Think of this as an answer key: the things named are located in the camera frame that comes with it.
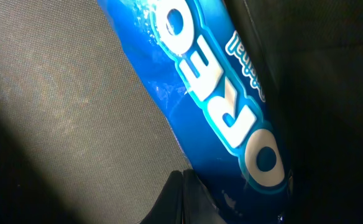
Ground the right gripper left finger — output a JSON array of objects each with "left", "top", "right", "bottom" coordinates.
[{"left": 140, "top": 170, "right": 183, "bottom": 224}]

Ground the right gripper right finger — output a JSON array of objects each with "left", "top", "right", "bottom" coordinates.
[{"left": 182, "top": 169, "right": 226, "bottom": 224}]

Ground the dark green cardboard box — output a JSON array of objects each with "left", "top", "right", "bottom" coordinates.
[{"left": 0, "top": 1, "right": 363, "bottom": 223}]

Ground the blue Oreo cookie pack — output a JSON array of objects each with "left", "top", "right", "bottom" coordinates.
[{"left": 98, "top": 0, "right": 293, "bottom": 223}]

